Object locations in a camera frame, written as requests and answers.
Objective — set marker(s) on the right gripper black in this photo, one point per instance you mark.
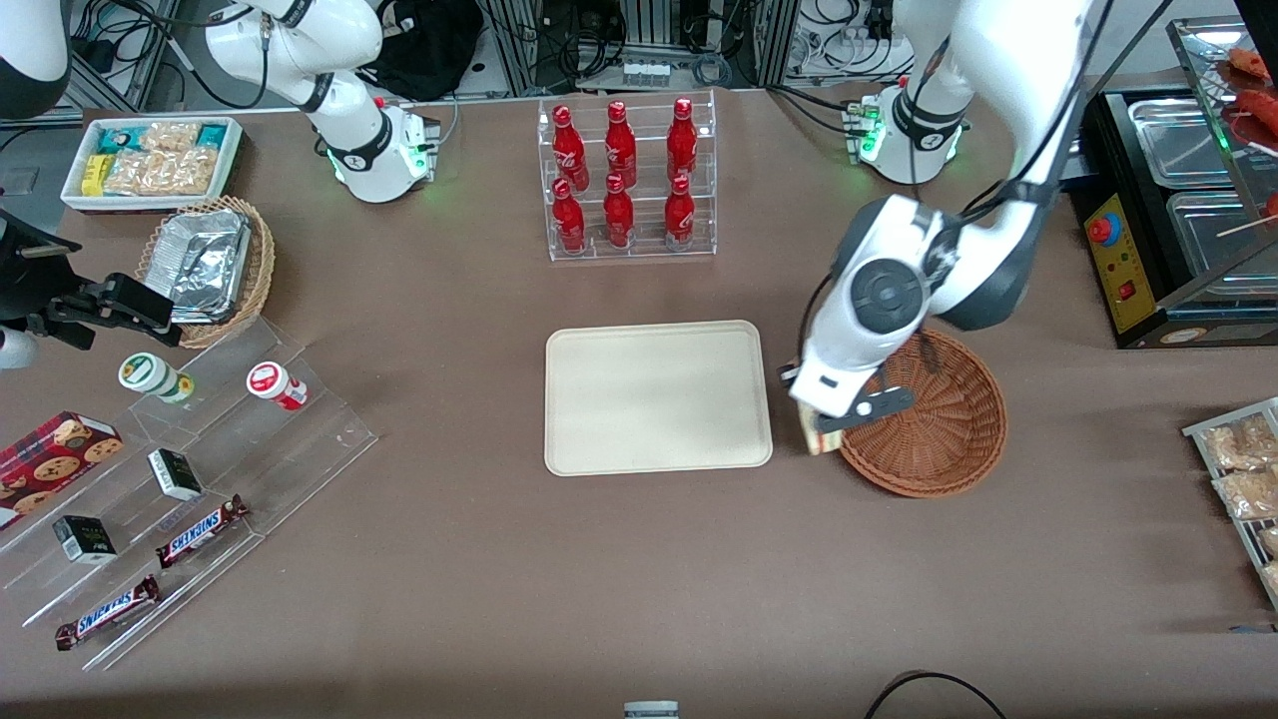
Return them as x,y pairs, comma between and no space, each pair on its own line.
28,283

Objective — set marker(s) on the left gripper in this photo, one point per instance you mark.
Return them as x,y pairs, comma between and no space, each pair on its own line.
784,373

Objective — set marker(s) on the triangle sandwich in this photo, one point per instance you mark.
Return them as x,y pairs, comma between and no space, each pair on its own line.
821,439

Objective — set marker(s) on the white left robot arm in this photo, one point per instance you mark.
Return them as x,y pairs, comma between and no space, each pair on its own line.
1008,80

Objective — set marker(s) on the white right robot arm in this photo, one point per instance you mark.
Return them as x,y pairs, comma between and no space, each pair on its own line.
369,150

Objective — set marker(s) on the brown wicker basket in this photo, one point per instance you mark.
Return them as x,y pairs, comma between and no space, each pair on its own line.
949,439

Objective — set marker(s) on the light wicker basket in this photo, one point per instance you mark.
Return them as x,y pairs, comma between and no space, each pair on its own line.
262,270

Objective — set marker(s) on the cream rectangular tray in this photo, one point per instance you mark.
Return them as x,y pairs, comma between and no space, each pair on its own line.
649,399

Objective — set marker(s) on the green sunflower cup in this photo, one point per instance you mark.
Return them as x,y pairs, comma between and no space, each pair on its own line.
145,372

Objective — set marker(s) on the stack of foil containers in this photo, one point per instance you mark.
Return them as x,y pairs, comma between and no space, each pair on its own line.
205,260

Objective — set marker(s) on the white snack bin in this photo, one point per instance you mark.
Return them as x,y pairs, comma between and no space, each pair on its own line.
150,203

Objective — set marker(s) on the yellow snack packet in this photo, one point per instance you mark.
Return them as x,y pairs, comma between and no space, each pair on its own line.
95,175

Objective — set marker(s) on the clear bag of crackers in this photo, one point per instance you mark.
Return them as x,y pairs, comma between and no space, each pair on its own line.
170,135
160,172

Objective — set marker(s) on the red chocolate-chip cookie box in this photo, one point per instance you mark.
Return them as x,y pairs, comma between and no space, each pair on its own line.
50,459

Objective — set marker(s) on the teal snack packet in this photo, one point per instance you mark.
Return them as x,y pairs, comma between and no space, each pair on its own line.
118,138
212,135

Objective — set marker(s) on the small black box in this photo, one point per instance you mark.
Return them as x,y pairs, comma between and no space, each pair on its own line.
175,474
85,539

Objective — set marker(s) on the red-lidded white cup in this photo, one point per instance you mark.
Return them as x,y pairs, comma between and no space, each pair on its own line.
270,381

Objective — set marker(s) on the Snickers chocolate bar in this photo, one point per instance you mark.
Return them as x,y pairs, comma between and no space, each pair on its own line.
200,531
108,611

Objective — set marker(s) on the clear acrylic stepped shelf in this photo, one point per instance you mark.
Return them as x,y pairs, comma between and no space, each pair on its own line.
300,449

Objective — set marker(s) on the red cola bottle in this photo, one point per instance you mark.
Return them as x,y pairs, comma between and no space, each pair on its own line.
569,215
618,212
567,140
620,140
679,210
682,135

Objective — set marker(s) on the clear acrylic bottle rack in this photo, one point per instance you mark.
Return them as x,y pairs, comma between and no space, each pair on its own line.
647,215

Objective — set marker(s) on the black food warmer cabinet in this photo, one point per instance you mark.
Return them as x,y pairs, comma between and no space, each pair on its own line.
1128,270

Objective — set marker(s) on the clear bag of pastries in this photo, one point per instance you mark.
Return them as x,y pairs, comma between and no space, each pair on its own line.
1248,494
1238,444
1270,544

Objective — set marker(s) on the small grey white object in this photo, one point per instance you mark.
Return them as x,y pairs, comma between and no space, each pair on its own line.
651,711

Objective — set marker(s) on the steel food pan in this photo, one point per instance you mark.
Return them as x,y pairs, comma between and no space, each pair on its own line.
1178,140
1213,235

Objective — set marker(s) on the white power strip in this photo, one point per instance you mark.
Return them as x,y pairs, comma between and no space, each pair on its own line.
646,72

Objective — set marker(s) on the black bag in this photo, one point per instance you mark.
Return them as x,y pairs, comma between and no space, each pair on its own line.
429,50

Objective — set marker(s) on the red sausage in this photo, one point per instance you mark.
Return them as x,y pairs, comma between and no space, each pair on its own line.
1248,62
1260,105

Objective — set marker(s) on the aluminium frame rack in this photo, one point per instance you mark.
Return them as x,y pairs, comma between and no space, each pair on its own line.
519,40

